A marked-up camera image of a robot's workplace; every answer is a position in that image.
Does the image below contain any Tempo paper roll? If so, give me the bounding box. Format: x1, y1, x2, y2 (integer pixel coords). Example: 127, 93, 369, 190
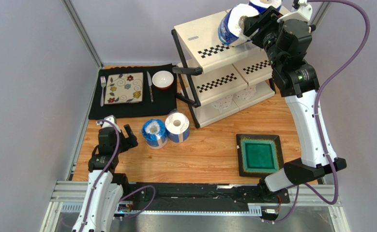
249, 0, 283, 14
217, 3, 259, 47

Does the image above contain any white patterned paper roll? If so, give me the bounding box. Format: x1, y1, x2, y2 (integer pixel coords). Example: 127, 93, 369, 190
211, 94, 233, 113

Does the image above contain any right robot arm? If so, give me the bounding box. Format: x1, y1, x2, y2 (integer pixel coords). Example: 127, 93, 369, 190
244, 6, 347, 192

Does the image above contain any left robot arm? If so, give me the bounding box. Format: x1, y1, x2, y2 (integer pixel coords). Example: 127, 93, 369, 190
72, 122, 138, 232

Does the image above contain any cream checkered three-tier shelf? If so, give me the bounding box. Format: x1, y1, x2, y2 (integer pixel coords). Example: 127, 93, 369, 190
171, 11, 275, 128

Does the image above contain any blue wrapped paper roll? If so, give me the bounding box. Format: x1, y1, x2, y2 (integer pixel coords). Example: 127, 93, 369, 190
141, 118, 168, 149

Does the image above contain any white roll with blue band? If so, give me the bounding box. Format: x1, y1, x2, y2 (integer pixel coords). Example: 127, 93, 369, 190
165, 111, 190, 143

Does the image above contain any black cloth placemat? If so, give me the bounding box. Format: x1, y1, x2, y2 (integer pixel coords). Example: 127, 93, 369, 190
88, 64, 177, 120

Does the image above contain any floral square plate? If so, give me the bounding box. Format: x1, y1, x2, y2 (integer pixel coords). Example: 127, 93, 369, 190
104, 72, 144, 105

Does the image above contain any silver fork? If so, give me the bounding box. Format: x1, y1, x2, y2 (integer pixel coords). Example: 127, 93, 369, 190
100, 76, 106, 107

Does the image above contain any silver table knife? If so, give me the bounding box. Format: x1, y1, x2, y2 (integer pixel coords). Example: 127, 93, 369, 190
147, 71, 154, 103

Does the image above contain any white and orange bowl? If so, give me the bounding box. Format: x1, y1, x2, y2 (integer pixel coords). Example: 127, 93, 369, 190
152, 71, 174, 89

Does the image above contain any green square glazed plate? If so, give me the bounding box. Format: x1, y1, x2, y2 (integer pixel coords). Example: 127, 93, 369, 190
236, 134, 284, 178

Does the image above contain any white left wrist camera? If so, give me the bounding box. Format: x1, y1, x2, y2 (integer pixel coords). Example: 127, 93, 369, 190
96, 115, 121, 132

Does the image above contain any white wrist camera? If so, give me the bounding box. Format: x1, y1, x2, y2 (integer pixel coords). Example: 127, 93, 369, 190
277, 0, 313, 23
96, 115, 121, 132

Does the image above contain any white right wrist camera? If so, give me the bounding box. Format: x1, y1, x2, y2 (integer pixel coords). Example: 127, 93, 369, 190
277, 0, 313, 23

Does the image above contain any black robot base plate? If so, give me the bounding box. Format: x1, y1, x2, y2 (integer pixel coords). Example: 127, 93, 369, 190
120, 182, 290, 213

